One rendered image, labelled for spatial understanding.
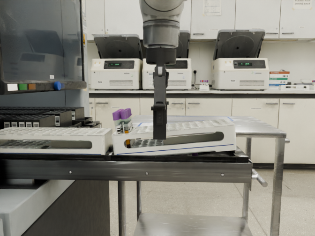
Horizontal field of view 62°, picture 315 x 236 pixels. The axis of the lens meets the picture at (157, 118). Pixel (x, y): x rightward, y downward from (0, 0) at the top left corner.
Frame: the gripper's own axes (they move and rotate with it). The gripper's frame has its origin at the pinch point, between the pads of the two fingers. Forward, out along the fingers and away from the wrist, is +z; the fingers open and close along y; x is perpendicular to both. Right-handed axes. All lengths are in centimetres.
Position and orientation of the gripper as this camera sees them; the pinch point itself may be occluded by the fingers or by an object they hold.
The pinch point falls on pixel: (161, 129)
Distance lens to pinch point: 68.0
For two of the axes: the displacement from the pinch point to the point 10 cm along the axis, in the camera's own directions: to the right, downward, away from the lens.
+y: 0.5, -1.3, 9.9
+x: -10.0, -0.1, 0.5
